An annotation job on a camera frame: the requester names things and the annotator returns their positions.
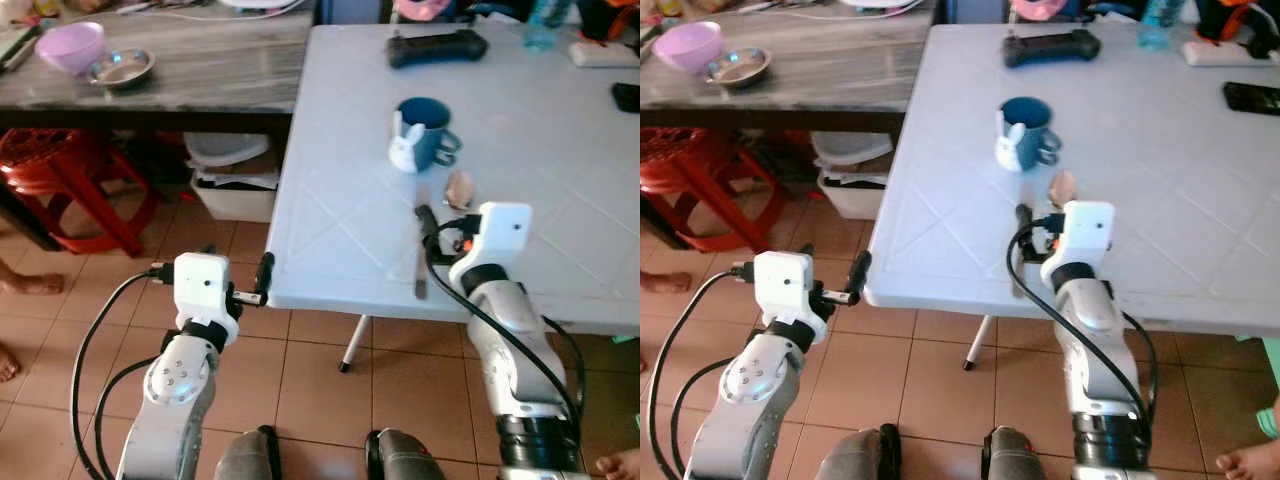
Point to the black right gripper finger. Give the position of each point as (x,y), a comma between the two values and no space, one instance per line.
(1024,220)
(429,222)

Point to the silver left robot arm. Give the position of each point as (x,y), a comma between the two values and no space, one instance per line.
(175,385)
(752,385)

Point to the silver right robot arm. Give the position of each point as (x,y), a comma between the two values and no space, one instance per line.
(1090,325)
(510,330)

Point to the white plastic bin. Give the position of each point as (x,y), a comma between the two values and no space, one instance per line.
(850,193)
(235,195)

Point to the blue mug with white rabbit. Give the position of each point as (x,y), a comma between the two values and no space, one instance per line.
(1032,133)
(430,135)

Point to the white metal table leg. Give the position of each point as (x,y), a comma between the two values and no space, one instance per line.
(978,343)
(354,345)

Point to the red plastic stool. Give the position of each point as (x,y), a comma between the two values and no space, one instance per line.
(695,172)
(60,175)

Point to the person's bare foot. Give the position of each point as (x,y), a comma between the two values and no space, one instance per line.
(1250,462)
(620,466)
(665,282)
(5,362)
(30,283)

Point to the grey left robot leg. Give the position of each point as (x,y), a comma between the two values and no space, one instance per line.
(855,458)
(248,458)

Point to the grey robot leg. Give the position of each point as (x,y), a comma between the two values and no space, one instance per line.
(403,458)
(855,458)
(248,458)
(1018,458)

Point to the black game controller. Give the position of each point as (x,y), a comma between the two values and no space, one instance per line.
(1052,47)
(437,47)

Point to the small steel dish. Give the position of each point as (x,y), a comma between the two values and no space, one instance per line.
(122,68)
(738,67)

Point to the pink object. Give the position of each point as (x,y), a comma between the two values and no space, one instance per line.
(423,8)
(1038,8)

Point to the grey right robot leg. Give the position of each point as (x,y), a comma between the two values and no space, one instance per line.
(403,458)
(1018,458)

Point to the black smartphone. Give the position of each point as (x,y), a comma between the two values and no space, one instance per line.
(1252,98)
(628,97)

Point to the clear plastic water bottle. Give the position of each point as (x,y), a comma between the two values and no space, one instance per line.
(545,28)
(1160,28)

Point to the purple plastic bowl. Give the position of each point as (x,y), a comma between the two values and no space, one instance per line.
(688,47)
(70,47)

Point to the white power strip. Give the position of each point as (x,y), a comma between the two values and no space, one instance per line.
(1225,54)
(603,54)

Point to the orange and black object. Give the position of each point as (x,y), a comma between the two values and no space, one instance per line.
(1228,20)
(610,18)

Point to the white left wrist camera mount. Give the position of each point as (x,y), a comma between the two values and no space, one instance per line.
(782,285)
(200,285)

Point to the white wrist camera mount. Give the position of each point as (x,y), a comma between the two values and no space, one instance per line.
(498,235)
(1085,232)
(782,285)
(200,285)

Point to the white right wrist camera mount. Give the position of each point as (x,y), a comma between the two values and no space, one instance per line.
(1085,232)
(498,235)

